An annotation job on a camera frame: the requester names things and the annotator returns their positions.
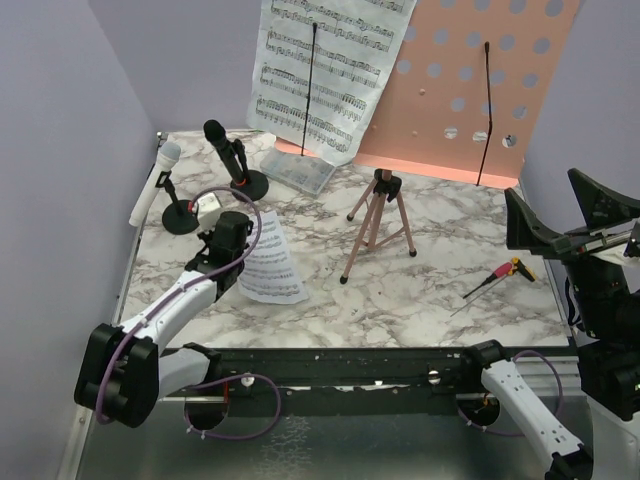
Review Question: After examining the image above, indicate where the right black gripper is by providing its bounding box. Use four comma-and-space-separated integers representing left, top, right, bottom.
506, 163, 640, 335

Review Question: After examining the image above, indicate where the sheet music page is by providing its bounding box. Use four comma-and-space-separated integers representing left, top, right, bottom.
247, 0, 416, 166
238, 211, 309, 305

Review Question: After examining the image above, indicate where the pink music stand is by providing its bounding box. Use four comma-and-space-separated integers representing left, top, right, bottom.
272, 0, 584, 286

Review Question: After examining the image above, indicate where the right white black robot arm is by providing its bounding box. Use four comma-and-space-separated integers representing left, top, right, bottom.
459, 168, 639, 479

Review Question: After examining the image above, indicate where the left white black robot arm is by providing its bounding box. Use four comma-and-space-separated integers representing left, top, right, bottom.
74, 211, 254, 428

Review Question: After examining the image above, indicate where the black round mic stand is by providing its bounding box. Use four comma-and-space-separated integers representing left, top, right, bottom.
157, 172, 199, 235

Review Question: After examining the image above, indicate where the red yellow screwdriver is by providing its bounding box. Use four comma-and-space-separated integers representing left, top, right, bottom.
463, 257, 537, 299

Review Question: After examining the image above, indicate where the thin metal rod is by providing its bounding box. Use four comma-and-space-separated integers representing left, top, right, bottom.
449, 290, 489, 318

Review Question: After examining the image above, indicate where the white microphone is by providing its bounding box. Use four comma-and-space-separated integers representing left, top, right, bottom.
129, 141, 181, 227

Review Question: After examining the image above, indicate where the clear plastic organizer box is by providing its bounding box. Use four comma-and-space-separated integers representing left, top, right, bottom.
260, 148, 336, 198

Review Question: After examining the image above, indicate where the black microphone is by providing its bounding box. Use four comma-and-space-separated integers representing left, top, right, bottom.
203, 119, 248, 186

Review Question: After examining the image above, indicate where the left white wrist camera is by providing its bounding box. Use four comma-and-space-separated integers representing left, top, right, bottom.
189, 191, 223, 232

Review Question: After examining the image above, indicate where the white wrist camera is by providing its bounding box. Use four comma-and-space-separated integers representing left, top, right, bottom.
605, 237, 640, 267
189, 191, 223, 232

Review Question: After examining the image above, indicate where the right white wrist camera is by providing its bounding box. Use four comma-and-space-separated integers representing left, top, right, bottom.
605, 237, 640, 267

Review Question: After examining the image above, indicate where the black mounting rail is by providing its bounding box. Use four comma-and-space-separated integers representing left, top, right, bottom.
184, 344, 511, 419

